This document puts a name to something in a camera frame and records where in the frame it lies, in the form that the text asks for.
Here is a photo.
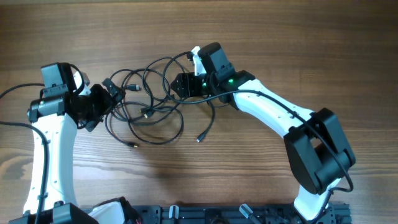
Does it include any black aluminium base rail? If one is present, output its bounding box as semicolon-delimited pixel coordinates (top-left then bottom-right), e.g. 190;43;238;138
83;203;352;224

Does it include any black USB cable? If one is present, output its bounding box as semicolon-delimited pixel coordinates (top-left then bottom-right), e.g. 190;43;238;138
155;93;231;143
104;55;187;148
108;68;156;122

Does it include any right camera black cable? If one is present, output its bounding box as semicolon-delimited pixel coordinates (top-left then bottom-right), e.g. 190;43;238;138
161;50;354;224

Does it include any camera black cable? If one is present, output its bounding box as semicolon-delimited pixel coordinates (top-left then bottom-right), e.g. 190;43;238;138
161;50;354;224
0;82;50;224

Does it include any left camera black cable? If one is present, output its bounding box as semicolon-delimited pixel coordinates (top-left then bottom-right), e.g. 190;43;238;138
0;82;50;224

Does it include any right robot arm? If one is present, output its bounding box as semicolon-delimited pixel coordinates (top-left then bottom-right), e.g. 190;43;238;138
169;42;356;223

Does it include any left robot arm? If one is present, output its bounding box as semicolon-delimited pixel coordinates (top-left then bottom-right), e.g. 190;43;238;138
13;62;128;223

